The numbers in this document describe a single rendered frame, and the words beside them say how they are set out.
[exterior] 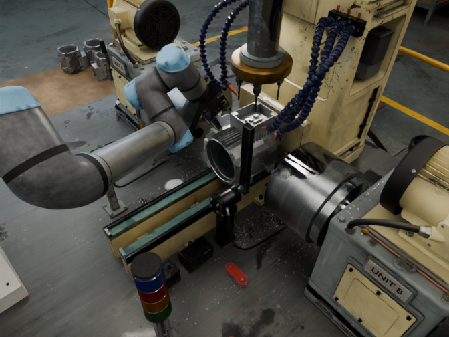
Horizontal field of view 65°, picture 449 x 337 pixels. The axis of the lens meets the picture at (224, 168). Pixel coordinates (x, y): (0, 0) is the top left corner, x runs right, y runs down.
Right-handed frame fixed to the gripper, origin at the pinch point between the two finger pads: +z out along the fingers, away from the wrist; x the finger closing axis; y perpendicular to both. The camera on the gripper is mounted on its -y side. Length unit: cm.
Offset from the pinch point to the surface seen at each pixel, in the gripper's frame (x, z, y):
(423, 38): 91, 289, 283
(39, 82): 246, 79, -51
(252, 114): -2.8, 4.2, 12.0
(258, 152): -14.5, 4.8, 2.8
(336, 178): -42.0, -3.5, 8.2
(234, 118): -3.5, -1.9, 5.9
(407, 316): -73, -2, -7
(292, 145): -17.9, 12.3, 13.0
